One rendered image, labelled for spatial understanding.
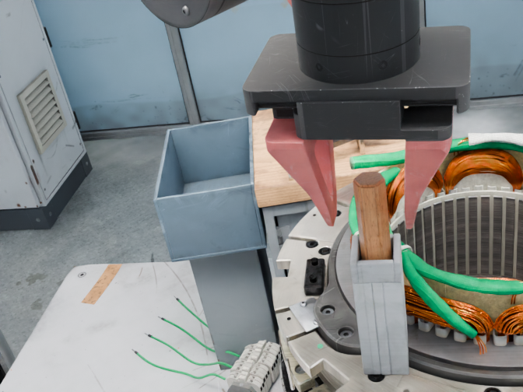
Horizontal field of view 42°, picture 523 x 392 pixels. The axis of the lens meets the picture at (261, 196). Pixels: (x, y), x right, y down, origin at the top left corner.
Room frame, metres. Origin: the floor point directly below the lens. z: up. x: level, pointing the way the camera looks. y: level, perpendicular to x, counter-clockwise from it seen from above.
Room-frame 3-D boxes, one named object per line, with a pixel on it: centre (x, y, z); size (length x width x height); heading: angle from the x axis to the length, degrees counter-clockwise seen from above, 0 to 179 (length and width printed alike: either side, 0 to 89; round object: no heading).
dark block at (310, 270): (0.40, -0.03, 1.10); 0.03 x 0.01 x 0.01; 167
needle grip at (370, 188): (0.31, -0.06, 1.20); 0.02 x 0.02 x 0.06
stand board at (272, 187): (0.68, -0.10, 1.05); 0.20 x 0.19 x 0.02; 86
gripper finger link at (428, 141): (0.30, -0.07, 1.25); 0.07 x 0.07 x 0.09; 70
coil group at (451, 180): (0.45, -0.18, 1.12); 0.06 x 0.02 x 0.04; 77
